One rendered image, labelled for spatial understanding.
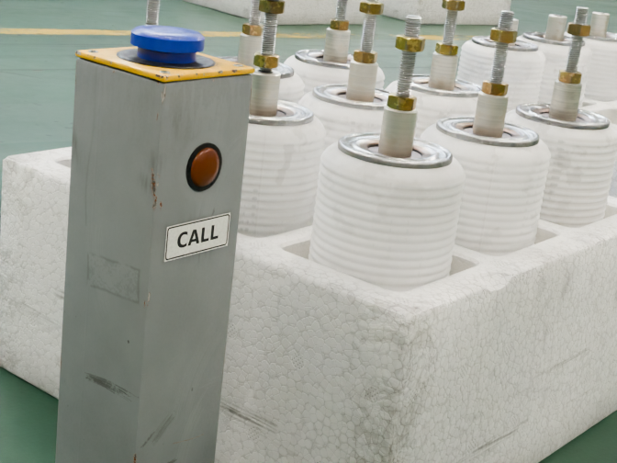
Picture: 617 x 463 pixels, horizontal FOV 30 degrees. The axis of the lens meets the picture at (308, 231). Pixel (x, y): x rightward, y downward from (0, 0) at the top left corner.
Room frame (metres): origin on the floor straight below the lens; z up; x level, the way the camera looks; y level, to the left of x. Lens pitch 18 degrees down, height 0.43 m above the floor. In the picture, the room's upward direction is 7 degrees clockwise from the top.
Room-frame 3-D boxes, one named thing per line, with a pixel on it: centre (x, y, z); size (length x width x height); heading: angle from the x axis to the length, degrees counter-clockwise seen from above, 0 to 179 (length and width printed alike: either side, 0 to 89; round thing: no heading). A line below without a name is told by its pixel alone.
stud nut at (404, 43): (0.74, -0.05, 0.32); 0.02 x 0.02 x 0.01; 44
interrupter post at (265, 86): (0.81, 0.04, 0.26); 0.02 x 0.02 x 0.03
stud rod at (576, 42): (0.92, -0.19, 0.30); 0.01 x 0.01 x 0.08
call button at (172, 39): (0.63, 0.09, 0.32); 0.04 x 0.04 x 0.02
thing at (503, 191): (0.83, -0.12, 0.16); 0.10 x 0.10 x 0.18
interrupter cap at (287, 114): (0.81, 0.04, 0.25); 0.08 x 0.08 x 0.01
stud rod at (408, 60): (0.74, -0.05, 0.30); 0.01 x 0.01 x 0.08
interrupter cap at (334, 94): (0.90, -0.03, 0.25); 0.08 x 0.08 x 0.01
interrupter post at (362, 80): (0.90, -0.03, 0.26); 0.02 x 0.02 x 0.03
